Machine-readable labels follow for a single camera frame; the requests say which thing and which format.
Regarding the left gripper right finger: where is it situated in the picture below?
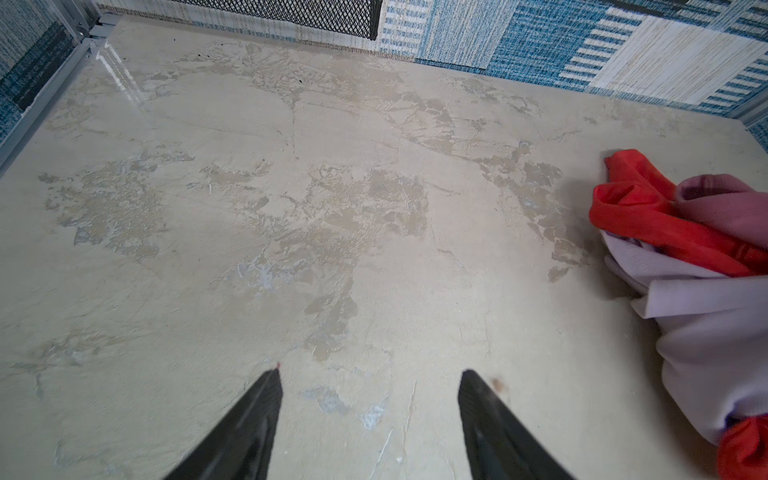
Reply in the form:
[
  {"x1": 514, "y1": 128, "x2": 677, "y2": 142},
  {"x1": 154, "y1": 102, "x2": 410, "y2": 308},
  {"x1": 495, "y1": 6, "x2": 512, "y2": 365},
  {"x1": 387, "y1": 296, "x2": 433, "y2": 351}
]
[{"x1": 458, "y1": 369, "x2": 572, "y2": 480}]

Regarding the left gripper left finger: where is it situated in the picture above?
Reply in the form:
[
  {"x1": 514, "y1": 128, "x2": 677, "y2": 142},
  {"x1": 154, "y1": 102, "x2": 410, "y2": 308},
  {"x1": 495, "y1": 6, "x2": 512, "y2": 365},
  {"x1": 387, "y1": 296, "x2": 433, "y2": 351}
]
[{"x1": 166, "y1": 368, "x2": 283, "y2": 480}]

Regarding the light lilac cloth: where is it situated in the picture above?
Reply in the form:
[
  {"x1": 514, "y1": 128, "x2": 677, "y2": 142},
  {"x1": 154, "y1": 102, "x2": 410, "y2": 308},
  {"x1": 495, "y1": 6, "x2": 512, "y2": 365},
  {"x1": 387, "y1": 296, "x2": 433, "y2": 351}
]
[{"x1": 601, "y1": 232, "x2": 767, "y2": 444}]

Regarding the red cloth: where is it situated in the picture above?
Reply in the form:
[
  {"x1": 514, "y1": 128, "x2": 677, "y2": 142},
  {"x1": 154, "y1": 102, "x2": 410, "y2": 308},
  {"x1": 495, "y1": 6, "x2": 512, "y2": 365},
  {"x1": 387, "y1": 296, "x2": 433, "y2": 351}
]
[{"x1": 589, "y1": 150, "x2": 767, "y2": 479}]

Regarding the mauve pink cloth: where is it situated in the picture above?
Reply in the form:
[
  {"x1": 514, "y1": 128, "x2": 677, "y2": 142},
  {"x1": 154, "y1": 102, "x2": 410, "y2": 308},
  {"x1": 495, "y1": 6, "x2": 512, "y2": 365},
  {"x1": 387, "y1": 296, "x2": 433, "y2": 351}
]
[{"x1": 674, "y1": 174, "x2": 767, "y2": 250}]

